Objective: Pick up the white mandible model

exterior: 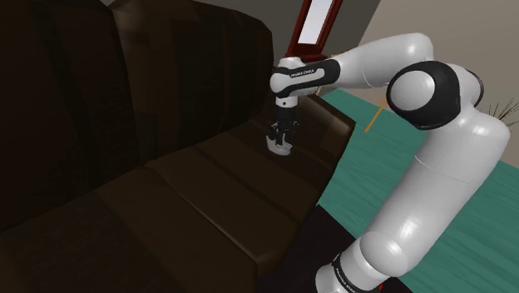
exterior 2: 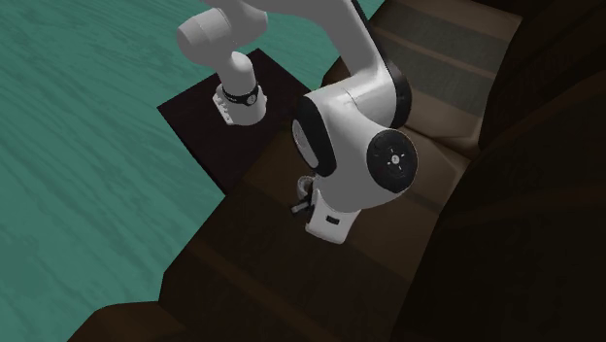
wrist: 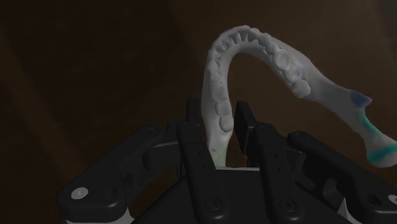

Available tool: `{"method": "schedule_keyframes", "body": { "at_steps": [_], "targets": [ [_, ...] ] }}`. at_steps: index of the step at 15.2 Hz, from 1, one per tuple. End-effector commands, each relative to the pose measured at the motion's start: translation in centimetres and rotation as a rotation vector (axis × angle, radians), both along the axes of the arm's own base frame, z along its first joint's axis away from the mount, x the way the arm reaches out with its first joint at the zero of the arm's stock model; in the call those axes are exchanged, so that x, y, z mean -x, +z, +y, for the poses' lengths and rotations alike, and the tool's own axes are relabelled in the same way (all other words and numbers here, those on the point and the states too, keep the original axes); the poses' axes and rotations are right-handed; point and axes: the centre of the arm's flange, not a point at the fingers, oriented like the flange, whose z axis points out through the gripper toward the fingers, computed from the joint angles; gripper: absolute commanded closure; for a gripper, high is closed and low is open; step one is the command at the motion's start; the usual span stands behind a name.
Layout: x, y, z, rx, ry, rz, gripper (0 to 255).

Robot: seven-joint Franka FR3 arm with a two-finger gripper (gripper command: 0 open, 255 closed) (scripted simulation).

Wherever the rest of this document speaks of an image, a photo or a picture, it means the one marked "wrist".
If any white jawbone model with teeth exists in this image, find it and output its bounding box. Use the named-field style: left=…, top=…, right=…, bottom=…
left=200, top=24, right=397, bottom=169

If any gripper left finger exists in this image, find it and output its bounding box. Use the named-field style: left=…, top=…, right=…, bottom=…
left=57, top=99, right=231, bottom=224

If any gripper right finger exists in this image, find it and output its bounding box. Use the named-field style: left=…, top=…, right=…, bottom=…
left=233, top=101, right=397, bottom=224

